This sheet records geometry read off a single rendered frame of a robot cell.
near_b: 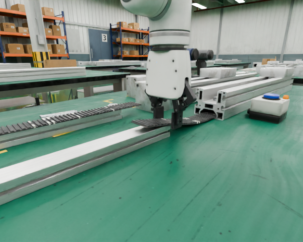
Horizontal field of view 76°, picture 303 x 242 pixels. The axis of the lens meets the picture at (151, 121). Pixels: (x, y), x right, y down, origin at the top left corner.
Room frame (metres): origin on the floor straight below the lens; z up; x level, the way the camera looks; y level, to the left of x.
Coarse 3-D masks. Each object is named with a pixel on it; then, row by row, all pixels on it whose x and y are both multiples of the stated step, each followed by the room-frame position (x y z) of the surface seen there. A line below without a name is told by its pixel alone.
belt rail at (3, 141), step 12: (72, 120) 0.45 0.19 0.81; (84, 120) 0.47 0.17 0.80; (96, 120) 0.50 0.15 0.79; (108, 120) 0.52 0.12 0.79; (24, 132) 0.38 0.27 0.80; (36, 132) 0.40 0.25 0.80; (48, 132) 0.41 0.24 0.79; (60, 132) 0.43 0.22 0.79; (0, 144) 0.35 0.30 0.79; (12, 144) 0.36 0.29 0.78
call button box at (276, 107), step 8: (256, 104) 0.55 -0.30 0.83; (264, 104) 0.54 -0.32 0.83; (272, 104) 0.52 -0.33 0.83; (280, 104) 0.51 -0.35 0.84; (288, 104) 0.55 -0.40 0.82; (248, 112) 0.59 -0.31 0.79; (256, 112) 0.55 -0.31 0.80; (264, 112) 0.53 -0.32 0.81; (272, 112) 0.52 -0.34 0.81; (280, 112) 0.51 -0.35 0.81; (264, 120) 0.53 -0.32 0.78; (272, 120) 0.52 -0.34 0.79; (280, 120) 0.51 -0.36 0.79
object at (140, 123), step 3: (132, 120) 0.40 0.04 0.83; (138, 120) 0.40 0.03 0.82; (135, 123) 0.39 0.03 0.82; (138, 123) 0.38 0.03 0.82; (141, 123) 0.38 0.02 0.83; (144, 123) 0.38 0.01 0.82; (147, 123) 0.38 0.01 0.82; (144, 126) 0.36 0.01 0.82; (147, 126) 0.36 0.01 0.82; (150, 126) 0.37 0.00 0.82; (153, 126) 0.37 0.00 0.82
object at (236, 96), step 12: (228, 84) 0.70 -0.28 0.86; (240, 84) 0.77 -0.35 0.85; (252, 84) 0.69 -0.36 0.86; (264, 84) 0.75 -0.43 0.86; (276, 84) 0.87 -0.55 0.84; (288, 84) 1.02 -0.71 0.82; (204, 96) 0.59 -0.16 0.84; (216, 96) 0.61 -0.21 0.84; (228, 96) 0.55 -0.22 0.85; (240, 96) 0.61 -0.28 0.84; (252, 96) 0.68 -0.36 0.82; (204, 108) 0.58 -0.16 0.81; (216, 108) 0.55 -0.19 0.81; (228, 108) 0.56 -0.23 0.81; (240, 108) 0.62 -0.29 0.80
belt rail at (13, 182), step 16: (144, 128) 0.39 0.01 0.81; (160, 128) 0.39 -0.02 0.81; (96, 144) 0.31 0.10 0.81; (112, 144) 0.31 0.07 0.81; (128, 144) 0.33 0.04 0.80; (144, 144) 0.36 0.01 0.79; (32, 160) 0.25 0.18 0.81; (48, 160) 0.25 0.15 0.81; (64, 160) 0.25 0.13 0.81; (80, 160) 0.27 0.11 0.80; (96, 160) 0.29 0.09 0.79; (0, 176) 0.21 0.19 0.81; (16, 176) 0.21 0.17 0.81; (32, 176) 0.22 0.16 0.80; (48, 176) 0.24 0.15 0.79; (64, 176) 0.25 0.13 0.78; (0, 192) 0.20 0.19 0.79; (16, 192) 0.21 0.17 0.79
